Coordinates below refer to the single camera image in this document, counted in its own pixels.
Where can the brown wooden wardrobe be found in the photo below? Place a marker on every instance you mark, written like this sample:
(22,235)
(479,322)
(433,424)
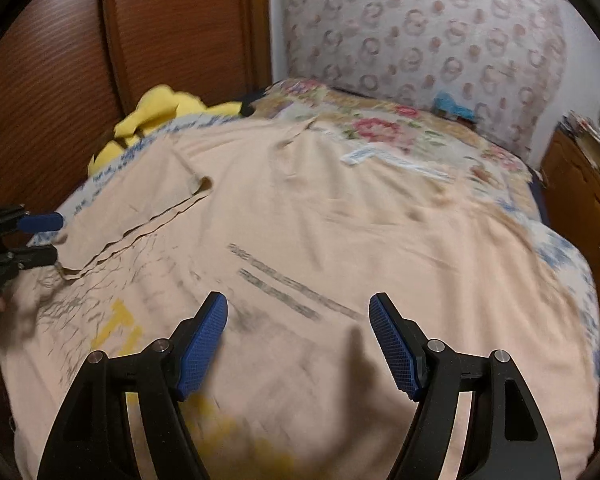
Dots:
(55,85)

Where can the pile of small household items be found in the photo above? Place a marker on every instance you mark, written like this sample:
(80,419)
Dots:
(592,137)

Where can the floral patterned pillow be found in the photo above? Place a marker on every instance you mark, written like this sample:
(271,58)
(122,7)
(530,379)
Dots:
(380,130)

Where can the brown wooden dresser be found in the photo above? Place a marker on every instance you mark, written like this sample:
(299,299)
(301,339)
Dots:
(575,195)

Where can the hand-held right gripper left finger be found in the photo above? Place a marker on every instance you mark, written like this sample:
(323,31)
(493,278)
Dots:
(202,345)

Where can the beige printed t-shirt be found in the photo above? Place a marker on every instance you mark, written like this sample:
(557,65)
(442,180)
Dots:
(330,220)

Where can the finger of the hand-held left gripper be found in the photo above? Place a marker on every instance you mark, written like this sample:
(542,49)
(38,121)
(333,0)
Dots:
(45,221)
(37,256)

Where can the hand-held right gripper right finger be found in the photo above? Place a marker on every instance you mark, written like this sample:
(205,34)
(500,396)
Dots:
(392,347)

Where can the small blue cloth item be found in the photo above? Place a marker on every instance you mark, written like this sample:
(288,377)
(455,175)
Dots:
(447,102)

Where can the yellow plush toy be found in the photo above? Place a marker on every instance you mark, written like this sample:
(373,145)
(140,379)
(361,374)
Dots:
(152,110)

